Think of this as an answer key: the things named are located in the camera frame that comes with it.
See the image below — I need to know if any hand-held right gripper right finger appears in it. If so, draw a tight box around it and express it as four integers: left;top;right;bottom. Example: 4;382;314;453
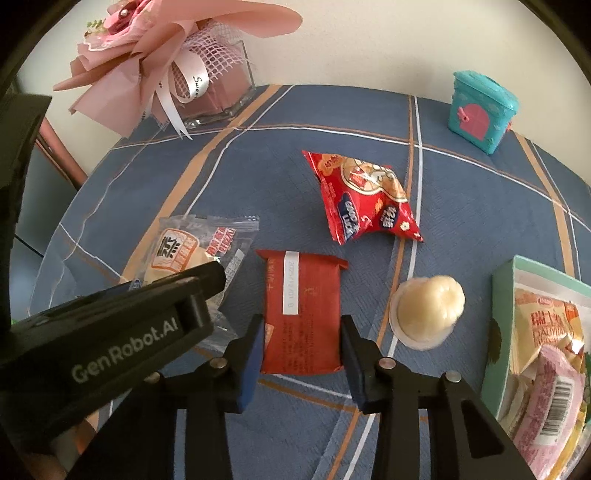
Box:
339;315;539;480

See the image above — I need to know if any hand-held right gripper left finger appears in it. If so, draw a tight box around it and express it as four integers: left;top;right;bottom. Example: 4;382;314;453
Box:
65;314;266;480

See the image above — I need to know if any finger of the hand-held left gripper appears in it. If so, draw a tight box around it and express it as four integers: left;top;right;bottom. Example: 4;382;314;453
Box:
133;262;228;341

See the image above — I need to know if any clear white bun packet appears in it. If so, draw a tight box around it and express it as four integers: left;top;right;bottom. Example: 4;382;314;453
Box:
120;213;260;352

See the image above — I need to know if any red brick-shaped snack packet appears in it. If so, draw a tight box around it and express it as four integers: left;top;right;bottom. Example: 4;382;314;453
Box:
255;249;349;374

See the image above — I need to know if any light green box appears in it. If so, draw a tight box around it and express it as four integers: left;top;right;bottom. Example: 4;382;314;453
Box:
480;255;591;480

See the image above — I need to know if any pink snack packet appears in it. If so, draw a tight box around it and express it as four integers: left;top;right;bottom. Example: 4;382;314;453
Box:
508;344;589;462

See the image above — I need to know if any white jelly cup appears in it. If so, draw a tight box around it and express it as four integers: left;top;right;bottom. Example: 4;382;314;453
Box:
390;274;465;347

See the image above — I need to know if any blue plaid tablecloth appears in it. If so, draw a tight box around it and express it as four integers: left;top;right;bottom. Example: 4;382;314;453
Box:
28;83;591;480

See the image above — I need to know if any grey cabinet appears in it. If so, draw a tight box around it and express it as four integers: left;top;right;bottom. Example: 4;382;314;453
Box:
11;138;79;259

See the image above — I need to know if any red printed snack bag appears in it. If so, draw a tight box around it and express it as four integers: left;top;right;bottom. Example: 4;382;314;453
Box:
302;150;424;244

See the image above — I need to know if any orange white snack packet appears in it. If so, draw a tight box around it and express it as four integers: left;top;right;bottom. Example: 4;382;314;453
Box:
510;286;589;374

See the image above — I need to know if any glass vase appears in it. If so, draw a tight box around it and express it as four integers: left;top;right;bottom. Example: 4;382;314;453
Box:
157;39;257;129

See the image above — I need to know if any pink paper bouquet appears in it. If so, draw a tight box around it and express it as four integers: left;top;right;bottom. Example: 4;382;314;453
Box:
53;0;303;139

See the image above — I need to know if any teal toy box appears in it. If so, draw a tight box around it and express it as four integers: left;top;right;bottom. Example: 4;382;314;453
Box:
447;71;519;153

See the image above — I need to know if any pink metal post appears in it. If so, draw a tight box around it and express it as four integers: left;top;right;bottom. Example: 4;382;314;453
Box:
37;117;89;188

